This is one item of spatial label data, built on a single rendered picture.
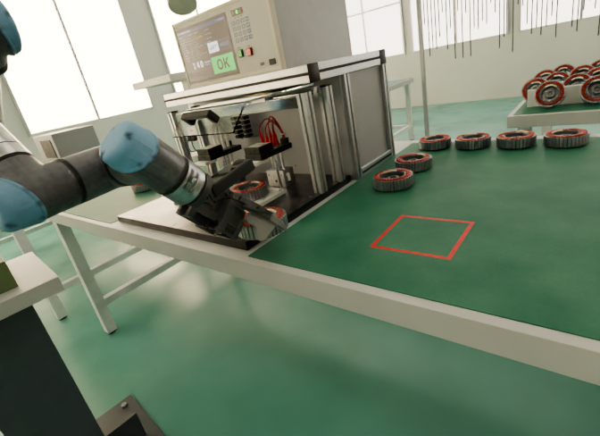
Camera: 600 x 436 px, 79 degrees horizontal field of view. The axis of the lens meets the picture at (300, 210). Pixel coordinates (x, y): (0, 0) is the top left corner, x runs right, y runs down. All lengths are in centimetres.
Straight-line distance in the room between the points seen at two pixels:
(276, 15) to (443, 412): 130
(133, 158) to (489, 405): 128
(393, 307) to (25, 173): 57
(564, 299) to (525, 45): 665
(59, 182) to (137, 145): 13
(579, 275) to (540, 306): 10
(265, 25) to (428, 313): 83
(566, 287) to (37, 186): 76
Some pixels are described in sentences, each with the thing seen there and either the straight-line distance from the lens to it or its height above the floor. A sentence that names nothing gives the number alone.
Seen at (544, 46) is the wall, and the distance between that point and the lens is 715.
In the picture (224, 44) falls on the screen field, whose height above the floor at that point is 122.
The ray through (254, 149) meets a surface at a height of 91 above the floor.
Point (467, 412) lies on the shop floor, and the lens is 144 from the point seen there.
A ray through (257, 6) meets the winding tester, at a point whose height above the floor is 128.
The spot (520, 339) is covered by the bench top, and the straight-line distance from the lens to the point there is 57.
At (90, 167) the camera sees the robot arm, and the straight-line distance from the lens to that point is 65.
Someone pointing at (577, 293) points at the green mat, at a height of 75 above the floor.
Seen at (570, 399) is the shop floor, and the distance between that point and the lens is 154.
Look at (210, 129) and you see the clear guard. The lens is 91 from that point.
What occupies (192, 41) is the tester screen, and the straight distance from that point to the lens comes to 134.
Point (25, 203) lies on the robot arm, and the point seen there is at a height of 101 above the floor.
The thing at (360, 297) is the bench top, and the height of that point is 74.
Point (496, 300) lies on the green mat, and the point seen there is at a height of 75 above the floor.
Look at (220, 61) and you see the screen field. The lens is 125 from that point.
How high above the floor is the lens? 111
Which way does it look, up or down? 21 degrees down
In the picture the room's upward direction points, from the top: 12 degrees counter-clockwise
